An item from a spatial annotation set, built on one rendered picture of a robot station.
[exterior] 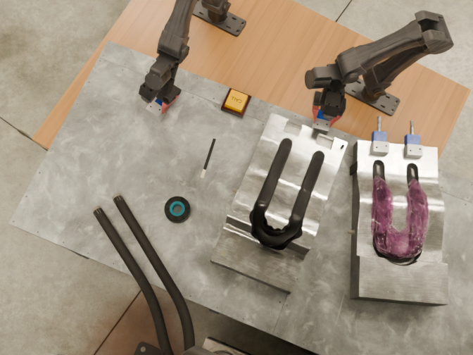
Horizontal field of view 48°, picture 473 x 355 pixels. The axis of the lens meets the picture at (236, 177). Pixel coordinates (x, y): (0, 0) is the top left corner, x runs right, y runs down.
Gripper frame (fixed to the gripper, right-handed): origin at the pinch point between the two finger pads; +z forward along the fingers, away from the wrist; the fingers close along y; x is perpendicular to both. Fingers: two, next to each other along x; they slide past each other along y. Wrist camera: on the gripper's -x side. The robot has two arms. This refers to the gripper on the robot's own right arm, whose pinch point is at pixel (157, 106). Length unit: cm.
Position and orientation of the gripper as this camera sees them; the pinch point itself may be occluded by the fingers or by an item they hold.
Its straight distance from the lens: 176.5
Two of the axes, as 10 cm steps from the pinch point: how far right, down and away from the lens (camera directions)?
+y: 8.2, 5.5, -1.2
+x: 4.8, -5.6, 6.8
